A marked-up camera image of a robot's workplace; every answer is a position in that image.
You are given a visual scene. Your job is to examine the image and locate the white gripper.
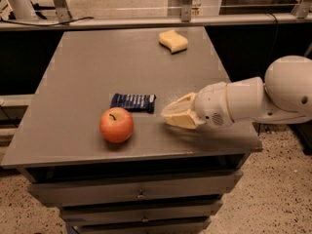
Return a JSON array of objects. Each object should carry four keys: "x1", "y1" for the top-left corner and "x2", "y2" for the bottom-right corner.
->
[{"x1": 162, "y1": 82, "x2": 234, "y2": 130}]

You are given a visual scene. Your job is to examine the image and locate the blue rxbar blueberry wrapper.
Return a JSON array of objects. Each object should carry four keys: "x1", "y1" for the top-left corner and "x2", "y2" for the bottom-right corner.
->
[{"x1": 110, "y1": 94, "x2": 156, "y2": 113}]

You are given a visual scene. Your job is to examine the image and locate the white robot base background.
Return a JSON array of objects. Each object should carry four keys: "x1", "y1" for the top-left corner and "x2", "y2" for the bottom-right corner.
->
[{"x1": 6, "y1": 0, "x2": 37, "y2": 20}]

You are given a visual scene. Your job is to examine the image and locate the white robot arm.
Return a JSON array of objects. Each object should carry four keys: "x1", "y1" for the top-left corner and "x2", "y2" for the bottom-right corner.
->
[{"x1": 162, "y1": 56, "x2": 312, "y2": 129}]

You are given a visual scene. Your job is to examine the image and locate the red apple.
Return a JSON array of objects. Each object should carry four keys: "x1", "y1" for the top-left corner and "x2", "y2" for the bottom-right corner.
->
[{"x1": 99, "y1": 107, "x2": 134, "y2": 143}]

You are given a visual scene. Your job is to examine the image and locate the yellow sponge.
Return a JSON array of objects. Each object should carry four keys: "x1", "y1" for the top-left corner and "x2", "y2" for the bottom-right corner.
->
[{"x1": 158, "y1": 29, "x2": 188, "y2": 54}]

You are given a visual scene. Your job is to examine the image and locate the top grey drawer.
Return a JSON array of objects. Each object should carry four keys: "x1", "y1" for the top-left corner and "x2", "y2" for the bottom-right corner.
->
[{"x1": 28, "y1": 170, "x2": 243, "y2": 207}]

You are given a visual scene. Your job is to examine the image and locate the grey drawer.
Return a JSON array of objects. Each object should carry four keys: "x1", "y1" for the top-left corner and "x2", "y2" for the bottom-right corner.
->
[
  {"x1": 60, "y1": 199, "x2": 222, "y2": 226},
  {"x1": 78, "y1": 217, "x2": 211, "y2": 234},
  {"x1": 28, "y1": 170, "x2": 243, "y2": 207}
]

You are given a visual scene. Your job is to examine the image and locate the grey drawer cabinet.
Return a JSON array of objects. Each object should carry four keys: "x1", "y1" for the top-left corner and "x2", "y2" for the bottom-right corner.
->
[{"x1": 2, "y1": 27, "x2": 261, "y2": 234}]

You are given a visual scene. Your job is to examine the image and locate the middle grey drawer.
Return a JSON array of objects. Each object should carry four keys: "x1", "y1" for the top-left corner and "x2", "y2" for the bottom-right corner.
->
[{"x1": 60, "y1": 199, "x2": 222, "y2": 226}]

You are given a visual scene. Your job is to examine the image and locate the bottom grey drawer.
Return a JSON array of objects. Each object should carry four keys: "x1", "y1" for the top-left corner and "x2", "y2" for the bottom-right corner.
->
[{"x1": 78, "y1": 217, "x2": 211, "y2": 234}]

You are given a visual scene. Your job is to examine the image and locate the black hanging cable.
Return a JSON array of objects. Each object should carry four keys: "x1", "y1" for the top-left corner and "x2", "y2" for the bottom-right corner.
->
[{"x1": 266, "y1": 13, "x2": 281, "y2": 60}]

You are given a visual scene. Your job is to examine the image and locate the metal bracket post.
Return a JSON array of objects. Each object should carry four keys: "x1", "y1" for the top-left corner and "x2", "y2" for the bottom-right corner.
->
[{"x1": 180, "y1": 0, "x2": 193, "y2": 22}]

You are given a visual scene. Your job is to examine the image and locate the grey metal rail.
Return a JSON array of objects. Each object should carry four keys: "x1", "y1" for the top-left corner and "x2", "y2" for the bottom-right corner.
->
[{"x1": 0, "y1": 13, "x2": 312, "y2": 31}]

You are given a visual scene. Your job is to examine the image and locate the metal frame leg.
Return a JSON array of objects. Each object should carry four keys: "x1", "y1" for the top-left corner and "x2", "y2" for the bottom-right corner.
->
[{"x1": 53, "y1": 0, "x2": 72, "y2": 22}]

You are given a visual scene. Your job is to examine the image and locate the black cable on rail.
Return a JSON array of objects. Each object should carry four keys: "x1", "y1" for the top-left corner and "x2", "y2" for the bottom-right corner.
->
[{"x1": 0, "y1": 16, "x2": 96, "y2": 27}]

